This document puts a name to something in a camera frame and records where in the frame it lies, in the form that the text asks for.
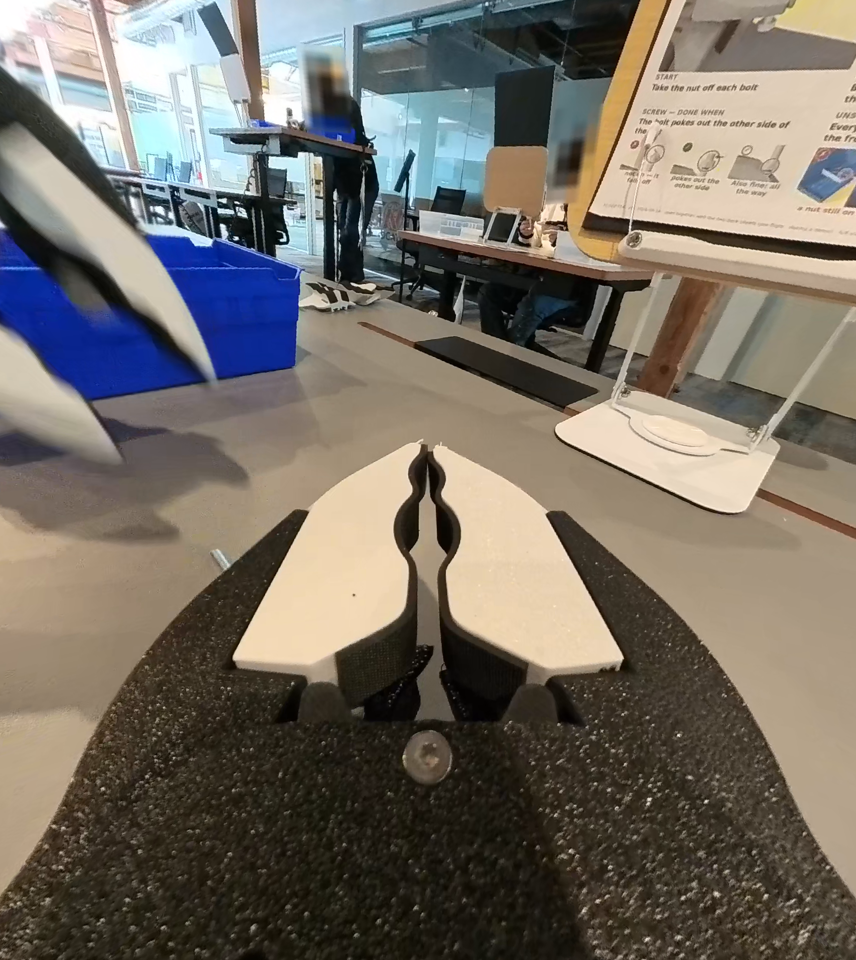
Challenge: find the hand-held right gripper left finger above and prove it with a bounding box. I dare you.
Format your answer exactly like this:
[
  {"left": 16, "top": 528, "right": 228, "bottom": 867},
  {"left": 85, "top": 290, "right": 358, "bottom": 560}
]
[{"left": 233, "top": 442, "right": 429, "bottom": 710}]

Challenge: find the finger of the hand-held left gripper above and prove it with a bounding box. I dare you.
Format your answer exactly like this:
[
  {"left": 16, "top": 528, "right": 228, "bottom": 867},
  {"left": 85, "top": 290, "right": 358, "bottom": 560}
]
[
  {"left": 0, "top": 122, "right": 217, "bottom": 385},
  {"left": 0, "top": 281, "right": 123, "bottom": 465}
]

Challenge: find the wood edged grey desk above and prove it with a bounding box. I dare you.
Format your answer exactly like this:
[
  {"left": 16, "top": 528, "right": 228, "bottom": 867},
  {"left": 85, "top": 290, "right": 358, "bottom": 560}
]
[{"left": 396, "top": 227, "right": 657, "bottom": 372}]

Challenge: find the blue plastic bin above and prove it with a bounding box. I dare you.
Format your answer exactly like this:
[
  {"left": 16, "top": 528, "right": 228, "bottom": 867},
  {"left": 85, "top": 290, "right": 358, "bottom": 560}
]
[{"left": 0, "top": 231, "right": 303, "bottom": 421}]

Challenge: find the black rectangular table mat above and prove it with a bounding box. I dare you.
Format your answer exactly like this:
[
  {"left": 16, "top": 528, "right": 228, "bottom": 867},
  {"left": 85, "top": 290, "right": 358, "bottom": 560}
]
[{"left": 414, "top": 335, "right": 598, "bottom": 407}]

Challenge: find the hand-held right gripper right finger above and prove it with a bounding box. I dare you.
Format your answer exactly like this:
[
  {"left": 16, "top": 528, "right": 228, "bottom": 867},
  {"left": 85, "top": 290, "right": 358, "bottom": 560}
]
[{"left": 428, "top": 444, "right": 625, "bottom": 710}]

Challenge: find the black standing desk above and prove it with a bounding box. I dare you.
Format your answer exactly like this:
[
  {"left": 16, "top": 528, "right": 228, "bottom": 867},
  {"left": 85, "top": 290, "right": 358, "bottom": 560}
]
[{"left": 209, "top": 124, "right": 378, "bottom": 282}]

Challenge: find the striped black white cloth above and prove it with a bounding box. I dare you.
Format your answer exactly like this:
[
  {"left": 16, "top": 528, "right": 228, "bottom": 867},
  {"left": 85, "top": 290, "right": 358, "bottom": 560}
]
[{"left": 300, "top": 281, "right": 399, "bottom": 313}]

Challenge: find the white pad on table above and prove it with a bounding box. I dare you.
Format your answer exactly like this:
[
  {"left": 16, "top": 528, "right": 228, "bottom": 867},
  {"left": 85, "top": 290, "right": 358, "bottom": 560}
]
[{"left": 554, "top": 228, "right": 856, "bottom": 516}]

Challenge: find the clear plastic box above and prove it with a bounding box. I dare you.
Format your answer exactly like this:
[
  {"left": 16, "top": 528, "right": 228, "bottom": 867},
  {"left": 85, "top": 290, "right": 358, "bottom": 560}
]
[{"left": 419, "top": 210, "right": 490, "bottom": 235}]

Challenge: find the wooden post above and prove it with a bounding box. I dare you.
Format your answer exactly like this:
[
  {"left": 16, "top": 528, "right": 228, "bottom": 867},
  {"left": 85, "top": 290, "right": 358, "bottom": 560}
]
[{"left": 634, "top": 276, "right": 725, "bottom": 400}]

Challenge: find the printed instruction board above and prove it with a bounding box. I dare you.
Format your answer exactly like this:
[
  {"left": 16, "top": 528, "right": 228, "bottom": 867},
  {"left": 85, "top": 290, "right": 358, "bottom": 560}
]
[{"left": 567, "top": 0, "right": 856, "bottom": 255}]

